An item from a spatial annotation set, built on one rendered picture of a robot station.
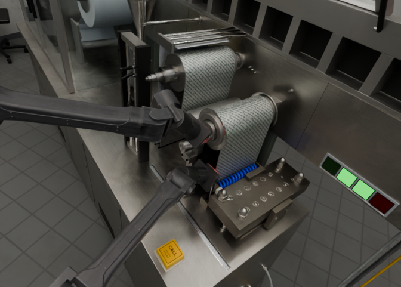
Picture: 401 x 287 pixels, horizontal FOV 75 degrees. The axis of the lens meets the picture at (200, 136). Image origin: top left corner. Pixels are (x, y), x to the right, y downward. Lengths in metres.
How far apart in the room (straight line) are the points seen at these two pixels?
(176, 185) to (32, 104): 0.40
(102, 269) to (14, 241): 1.62
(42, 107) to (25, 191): 1.83
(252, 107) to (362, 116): 0.33
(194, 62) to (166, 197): 0.49
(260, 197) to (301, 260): 1.25
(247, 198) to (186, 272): 0.32
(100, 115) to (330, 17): 0.71
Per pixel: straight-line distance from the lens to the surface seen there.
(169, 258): 0.95
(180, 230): 1.03
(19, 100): 0.67
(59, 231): 2.16
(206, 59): 1.00
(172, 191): 0.73
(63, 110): 0.65
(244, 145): 0.97
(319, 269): 2.25
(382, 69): 0.90
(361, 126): 0.94
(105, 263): 0.63
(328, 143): 1.01
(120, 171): 1.20
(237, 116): 0.88
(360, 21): 0.91
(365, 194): 1.03
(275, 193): 1.06
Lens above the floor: 1.79
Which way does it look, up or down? 40 degrees down
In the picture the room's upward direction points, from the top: 10 degrees clockwise
